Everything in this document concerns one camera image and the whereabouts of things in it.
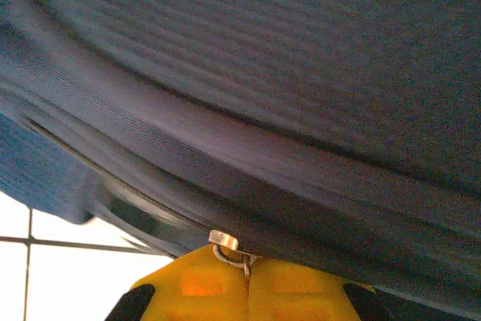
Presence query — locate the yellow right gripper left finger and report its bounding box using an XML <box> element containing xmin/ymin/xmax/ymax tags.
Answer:
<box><xmin>107</xmin><ymin>245</ymin><xmax>249</xmax><ymax>321</ymax></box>

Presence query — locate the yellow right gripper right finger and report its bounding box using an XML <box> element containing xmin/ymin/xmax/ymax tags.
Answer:
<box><xmin>249</xmin><ymin>256</ymin><xmax>394</xmax><ymax>321</ymax></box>

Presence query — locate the navy blue student backpack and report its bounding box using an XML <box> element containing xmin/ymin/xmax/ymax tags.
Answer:
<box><xmin>0</xmin><ymin>0</ymin><xmax>481</xmax><ymax>321</ymax></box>

